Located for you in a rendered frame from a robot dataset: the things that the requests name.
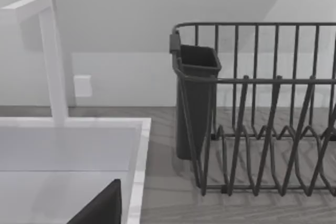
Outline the dark grey cutlery holder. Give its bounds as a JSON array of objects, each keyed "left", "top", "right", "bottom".
[{"left": 176, "top": 44, "right": 223, "bottom": 161}]

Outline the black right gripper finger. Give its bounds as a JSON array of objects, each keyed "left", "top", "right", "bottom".
[{"left": 67, "top": 178, "right": 122, "bottom": 224}]

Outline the dark grey wire dish rack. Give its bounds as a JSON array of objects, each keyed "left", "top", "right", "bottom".
[{"left": 169, "top": 22, "right": 336, "bottom": 197}]

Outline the white sink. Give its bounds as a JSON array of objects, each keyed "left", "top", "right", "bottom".
[{"left": 0, "top": 117, "right": 152, "bottom": 224}]

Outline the tall white tap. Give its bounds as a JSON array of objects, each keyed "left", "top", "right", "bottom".
[{"left": 0, "top": 0, "right": 70, "bottom": 127}]

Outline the small white wall block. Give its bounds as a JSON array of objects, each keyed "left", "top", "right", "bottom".
[{"left": 73, "top": 74, "right": 93, "bottom": 97}]

